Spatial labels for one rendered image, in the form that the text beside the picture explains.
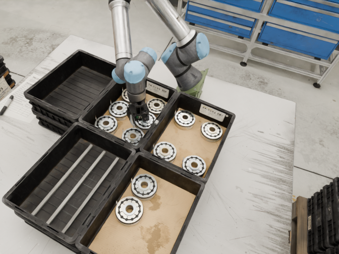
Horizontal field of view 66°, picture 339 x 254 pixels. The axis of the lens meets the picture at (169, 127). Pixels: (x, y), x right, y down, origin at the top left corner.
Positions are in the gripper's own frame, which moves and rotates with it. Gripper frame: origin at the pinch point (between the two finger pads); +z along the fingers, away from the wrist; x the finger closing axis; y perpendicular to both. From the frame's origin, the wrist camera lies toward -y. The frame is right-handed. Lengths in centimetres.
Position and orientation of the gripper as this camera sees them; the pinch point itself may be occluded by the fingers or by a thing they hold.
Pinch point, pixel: (138, 121)
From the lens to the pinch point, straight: 123.2
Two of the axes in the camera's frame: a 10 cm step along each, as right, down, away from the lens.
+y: 3.2, 7.7, -5.5
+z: -0.3, 5.9, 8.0
